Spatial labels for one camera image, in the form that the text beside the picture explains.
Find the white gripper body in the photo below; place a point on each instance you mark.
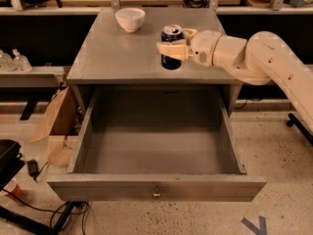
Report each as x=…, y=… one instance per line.
x=201, y=47

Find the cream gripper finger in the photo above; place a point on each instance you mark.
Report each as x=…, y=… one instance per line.
x=189, y=33
x=178, y=49

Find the blue pepsi can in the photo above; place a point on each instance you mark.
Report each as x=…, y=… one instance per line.
x=171, y=32

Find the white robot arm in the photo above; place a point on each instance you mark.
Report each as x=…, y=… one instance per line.
x=262, y=58

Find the open grey top drawer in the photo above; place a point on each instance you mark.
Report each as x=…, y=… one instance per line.
x=178, y=140

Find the brass drawer knob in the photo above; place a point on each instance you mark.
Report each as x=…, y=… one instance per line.
x=156, y=194

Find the white ceramic bowl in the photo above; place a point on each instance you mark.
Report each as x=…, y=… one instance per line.
x=130, y=19

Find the black chair base leg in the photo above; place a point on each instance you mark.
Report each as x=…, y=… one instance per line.
x=293, y=120

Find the brown cardboard box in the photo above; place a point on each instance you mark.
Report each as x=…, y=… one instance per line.
x=57, y=126

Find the clear sanitizer bottle right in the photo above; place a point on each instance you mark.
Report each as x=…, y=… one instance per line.
x=21, y=61

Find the clear sanitizer bottle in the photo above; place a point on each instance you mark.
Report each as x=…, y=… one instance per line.
x=6, y=62
x=21, y=61

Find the clear sanitizer bottle left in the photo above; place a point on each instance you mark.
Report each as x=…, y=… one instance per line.
x=6, y=62

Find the black power adapter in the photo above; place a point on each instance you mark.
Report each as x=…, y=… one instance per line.
x=32, y=168

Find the black bin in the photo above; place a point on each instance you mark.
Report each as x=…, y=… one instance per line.
x=10, y=160

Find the red plastic cup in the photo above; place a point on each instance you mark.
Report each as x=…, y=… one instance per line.
x=12, y=190

